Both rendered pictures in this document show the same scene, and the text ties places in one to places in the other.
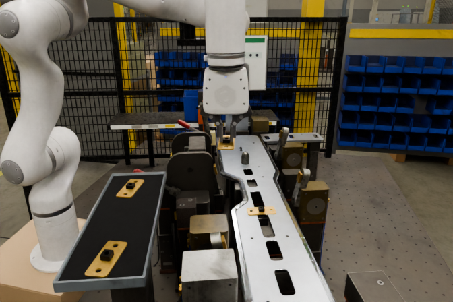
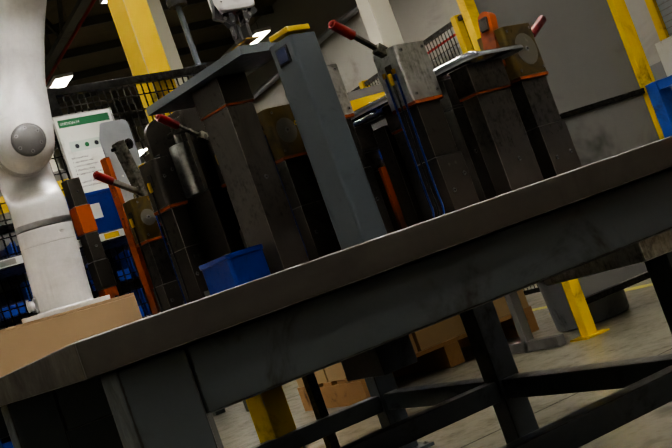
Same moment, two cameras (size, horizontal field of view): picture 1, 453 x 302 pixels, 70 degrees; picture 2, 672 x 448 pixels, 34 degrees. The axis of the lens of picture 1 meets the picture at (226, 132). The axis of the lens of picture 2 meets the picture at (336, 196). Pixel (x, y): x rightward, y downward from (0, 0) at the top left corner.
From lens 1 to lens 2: 222 cm
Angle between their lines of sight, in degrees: 44
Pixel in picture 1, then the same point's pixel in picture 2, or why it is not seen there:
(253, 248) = not seen: hidden behind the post
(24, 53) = not seen: outside the picture
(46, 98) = (41, 51)
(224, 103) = not seen: outside the picture
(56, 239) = (75, 260)
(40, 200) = (46, 197)
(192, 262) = not seen: hidden behind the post
